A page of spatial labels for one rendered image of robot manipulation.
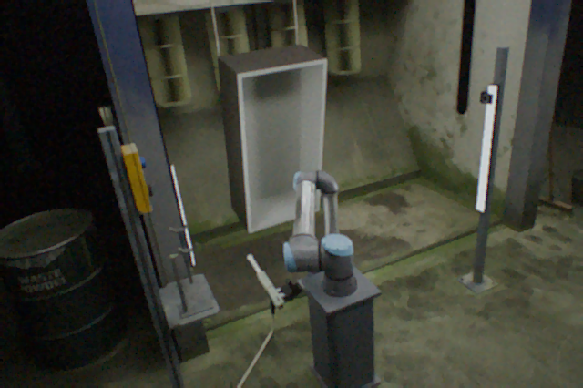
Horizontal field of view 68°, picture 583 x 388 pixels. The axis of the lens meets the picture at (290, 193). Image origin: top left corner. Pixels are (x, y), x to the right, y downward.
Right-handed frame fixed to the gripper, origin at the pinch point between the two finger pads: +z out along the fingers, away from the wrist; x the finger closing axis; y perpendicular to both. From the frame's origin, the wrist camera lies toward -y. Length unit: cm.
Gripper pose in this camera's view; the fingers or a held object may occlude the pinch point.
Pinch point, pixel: (271, 296)
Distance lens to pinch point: 280.0
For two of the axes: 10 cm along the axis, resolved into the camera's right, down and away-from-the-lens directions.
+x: -4.8, -5.2, 7.1
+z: -8.8, 2.7, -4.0
